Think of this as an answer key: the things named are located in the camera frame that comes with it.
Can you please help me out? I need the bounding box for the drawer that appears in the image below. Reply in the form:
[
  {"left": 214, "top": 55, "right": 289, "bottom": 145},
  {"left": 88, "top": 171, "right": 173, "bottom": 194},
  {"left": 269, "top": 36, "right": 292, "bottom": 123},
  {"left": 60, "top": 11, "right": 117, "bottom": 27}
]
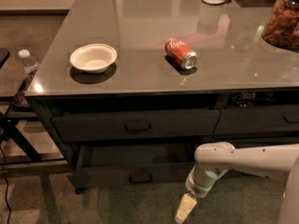
[
  {"left": 51, "top": 109, "right": 220, "bottom": 142},
  {"left": 73, "top": 143, "right": 195, "bottom": 189},
  {"left": 213, "top": 105, "right": 299, "bottom": 138}
]

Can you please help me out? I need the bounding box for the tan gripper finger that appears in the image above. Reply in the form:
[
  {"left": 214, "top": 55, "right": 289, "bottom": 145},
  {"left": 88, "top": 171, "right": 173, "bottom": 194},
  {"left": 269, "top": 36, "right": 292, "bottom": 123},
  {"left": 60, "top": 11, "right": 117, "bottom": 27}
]
[{"left": 175, "top": 193, "right": 197, "bottom": 224}]

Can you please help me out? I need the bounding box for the dark side table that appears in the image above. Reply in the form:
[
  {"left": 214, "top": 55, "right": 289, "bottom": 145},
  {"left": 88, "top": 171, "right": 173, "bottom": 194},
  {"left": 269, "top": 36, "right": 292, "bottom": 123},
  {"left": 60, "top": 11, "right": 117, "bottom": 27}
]
[{"left": 0, "top": 54, "right": 64, "bottom": 164}]

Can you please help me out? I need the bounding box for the clear plastic water bottle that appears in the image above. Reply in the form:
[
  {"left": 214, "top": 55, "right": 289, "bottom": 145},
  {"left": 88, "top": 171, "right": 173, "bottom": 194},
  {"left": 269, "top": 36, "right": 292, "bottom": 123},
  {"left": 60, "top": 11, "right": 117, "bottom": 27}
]
[{"left": 12, "top": 49, "right": 39, "bottom": 108}]

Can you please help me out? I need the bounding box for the glass jar of snacks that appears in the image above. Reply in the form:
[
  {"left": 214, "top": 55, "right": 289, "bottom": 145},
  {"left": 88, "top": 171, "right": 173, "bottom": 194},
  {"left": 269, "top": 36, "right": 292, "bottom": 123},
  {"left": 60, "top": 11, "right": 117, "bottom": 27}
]
[{"left": 262, "top": 0, "right": 299, "bottom": 49}]

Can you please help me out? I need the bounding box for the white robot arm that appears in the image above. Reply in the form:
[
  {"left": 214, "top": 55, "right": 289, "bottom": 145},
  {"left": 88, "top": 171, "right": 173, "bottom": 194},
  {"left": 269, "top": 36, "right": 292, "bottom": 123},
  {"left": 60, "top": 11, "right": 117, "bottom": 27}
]
[{"left": 175, "top": 142, "right": 299, "bottom": 224}]

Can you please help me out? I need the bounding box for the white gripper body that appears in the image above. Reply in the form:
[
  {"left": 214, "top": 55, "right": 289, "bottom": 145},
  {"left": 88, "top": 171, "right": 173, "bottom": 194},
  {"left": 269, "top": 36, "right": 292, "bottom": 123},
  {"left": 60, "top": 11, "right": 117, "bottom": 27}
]
[{"left": 185, "top": 174, "right": 211, "bottom": 199}]

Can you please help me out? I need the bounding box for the dark drawer cabinet frame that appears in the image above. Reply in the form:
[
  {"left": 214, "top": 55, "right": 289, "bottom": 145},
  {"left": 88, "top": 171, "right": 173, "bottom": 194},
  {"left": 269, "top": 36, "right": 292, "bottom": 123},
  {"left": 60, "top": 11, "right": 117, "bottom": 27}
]
[{"left": 29, "top": 91, "right": 298, "bottom": 183}]

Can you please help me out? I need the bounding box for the red soda can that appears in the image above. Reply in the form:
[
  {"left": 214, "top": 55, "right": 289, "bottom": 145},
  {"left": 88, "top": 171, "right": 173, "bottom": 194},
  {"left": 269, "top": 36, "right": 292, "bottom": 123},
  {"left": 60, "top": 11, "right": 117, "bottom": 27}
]
[{"left": 164, "top": 38, "right": 197, "bottom": 70}]

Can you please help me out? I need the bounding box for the white paper bowl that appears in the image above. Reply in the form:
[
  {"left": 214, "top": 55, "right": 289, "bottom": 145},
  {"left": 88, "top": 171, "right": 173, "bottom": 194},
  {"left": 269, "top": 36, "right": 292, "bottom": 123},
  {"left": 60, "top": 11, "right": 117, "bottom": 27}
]
[{"left": 69, "top": 44, "right": 117, "bottom": 74}]

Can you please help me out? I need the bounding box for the black cable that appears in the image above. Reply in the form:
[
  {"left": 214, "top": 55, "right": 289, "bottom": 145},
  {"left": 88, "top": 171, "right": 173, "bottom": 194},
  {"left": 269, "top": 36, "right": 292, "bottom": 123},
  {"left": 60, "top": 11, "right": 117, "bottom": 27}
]
[{"left": 0, "top": 140, "right": 13, "bottom": 224}]

